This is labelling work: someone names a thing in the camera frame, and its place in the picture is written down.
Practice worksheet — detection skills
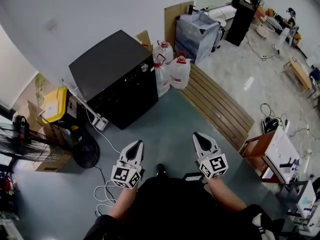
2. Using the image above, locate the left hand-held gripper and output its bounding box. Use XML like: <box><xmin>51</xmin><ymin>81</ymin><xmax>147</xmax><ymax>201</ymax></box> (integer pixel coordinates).
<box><xmin>110</xmin><ymin>140</ymin><xmax>147</xmax><ymax>190</ymax></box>

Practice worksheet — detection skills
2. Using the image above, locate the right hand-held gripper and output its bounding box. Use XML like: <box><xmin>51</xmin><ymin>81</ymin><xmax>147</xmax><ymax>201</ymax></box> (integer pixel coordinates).
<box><xmin>192</xmin><ymin>131</ymin><xmax>229</xmax><ymax>180</ymax></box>

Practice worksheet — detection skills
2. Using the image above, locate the black washing machine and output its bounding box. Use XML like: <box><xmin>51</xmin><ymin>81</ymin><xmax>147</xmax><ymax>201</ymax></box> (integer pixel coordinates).
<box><xmin>68</xmin><ymin>29</ymin><xmax>160</xmax><ymax>131</ymax></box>

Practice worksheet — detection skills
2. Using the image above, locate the person's left forearm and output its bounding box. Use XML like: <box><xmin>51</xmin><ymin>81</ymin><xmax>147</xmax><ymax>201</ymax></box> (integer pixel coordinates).
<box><xmin>108</xmin><ymin>183</ymin><xmax>139</xmax><ymax>225</ymax></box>

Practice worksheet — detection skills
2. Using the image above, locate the person's right forearm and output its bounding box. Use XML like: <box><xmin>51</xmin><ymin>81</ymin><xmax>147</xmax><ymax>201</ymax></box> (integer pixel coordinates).
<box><xmin>206</xmin><ymin>175</ymin><xmax>248</xmax><ymax>213</ymax></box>

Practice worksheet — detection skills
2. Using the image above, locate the person's black shoe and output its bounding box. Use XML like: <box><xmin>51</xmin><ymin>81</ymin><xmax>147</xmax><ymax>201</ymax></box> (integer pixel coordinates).
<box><xmin>155</xmin><ymin>163</ymin><xmax>168</xmax><ymax>178</ymax></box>

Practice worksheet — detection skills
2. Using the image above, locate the wooden slatted bench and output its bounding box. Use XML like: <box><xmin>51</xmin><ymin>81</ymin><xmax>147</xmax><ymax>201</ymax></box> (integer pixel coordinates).
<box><xmin>179</xmin><ymin>63</ymin><xmax>256</xmax><ymax>152</ymax></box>

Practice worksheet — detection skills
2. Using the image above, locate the brown wooden stool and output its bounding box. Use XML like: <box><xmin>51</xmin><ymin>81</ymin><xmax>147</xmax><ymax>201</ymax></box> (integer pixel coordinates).
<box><xmin>239</xmin><ymin>129</ymin><xmax>277</xmax><ymax>183</ymax></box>

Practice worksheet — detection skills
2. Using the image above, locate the person's black clothing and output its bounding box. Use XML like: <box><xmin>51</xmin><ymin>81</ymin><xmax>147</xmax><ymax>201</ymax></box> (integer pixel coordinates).
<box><xmin>83</xmin><ymin>170</ymin><xmax>286</xmax><ymax>240</ymax></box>

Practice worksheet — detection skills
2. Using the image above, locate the clear water jug red cap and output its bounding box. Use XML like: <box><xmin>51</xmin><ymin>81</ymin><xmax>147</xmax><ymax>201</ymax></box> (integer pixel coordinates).
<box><xmin>153</xmin><ymin>58</ymin><xmax>171</xmax><ymax>98</ymax></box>
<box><xmin>152</xmin><ymin>40</ymin><xmax>174</xmax><ymax>65</ymax></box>
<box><xmin>169</xmin><ymin>51</ymin><xmax>192</xmax><ymax>91</ymax></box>

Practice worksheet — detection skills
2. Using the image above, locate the large brown cardboard box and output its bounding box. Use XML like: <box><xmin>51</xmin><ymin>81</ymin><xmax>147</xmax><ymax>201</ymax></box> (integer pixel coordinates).
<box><xmin>26</xmin><ymin>100</ymin><xmax>74</xmax><ymax>173</ymax></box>

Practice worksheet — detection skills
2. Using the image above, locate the black bin yellow lid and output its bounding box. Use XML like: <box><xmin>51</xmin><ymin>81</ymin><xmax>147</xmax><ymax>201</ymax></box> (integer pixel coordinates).
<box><xmin>40</xmin><ymin>86</ymin><xmax>77</xmax><ymax>125</ymax></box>

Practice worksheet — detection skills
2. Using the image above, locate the black floor fan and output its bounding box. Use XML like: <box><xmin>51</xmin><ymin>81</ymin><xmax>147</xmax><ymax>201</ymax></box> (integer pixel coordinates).
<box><xmin>0</xmin><ymin>115</ymin><xmax>101</xmax><ymax>169</ymax></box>

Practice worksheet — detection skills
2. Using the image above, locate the silver suitcase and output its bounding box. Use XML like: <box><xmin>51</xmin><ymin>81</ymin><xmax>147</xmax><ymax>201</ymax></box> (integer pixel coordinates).
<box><xmin>211</xmin><ymin>24</ymin><xmax>226</xmax><ymax>53</ymax></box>

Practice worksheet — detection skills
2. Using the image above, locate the plastic-wrapped cabinet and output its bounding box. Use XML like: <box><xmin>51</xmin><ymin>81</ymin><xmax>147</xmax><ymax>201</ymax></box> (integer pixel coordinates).
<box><xmin>174</xmin><ymin>10</ymin><xmax>222</xmax><ymax>65</ymax></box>

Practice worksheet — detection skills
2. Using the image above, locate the dried plant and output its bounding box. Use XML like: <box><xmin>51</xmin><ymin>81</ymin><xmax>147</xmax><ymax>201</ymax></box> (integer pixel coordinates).
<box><xmin>34</xmin><ymin>73</ymin><xmax>48</xmax><ymax>106</ymax></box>

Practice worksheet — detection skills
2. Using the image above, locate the small cardboard box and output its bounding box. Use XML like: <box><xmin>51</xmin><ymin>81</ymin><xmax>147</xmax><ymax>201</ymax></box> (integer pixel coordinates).
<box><xmin>134</xmin><ymin>29</ymin><xmax>154</xmax><ymax>52</ymax></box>

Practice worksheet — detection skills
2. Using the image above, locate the white equipment cart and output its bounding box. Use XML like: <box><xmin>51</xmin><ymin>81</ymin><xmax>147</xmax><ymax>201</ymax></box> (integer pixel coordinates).
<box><xmin>283</xmin><ymin>176</ymin><xmax>320</xmax><ymax>237</ymax></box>

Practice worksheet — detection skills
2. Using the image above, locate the low wooden table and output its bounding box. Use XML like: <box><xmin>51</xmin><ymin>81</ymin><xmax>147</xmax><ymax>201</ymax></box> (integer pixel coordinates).
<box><xmin>283</xmin><ymin>57</ymin><xmax>314</xmax><ymax>96</ymax></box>

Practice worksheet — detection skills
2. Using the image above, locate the tall black cabinet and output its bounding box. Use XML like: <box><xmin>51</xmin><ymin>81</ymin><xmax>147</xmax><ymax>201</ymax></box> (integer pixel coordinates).
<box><xmin>225</xmin><ymin>0</ymin><xmax>258</xmax><ymax>47</ymax></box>

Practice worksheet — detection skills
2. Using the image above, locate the tall cardboard sheet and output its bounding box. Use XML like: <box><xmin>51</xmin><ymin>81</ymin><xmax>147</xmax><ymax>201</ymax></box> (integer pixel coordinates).
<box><xmin>163</xmin><ymin>0</ymin><xmax>195</xmax><ymax>50</ymax></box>

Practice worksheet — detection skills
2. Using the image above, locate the white roll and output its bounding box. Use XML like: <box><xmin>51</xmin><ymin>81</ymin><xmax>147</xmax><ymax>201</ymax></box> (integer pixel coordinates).
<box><xmin>206</xmin><ymin>4</ymin><xmax>237</xmax><ymax>19</ymax></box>

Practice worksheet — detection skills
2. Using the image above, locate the white floor cable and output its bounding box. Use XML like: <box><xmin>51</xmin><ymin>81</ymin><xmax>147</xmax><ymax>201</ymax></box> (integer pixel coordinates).
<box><xmin>84</xmin><ymin>107</ymin><xmax>121</xmax><ymax>216</ymax></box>

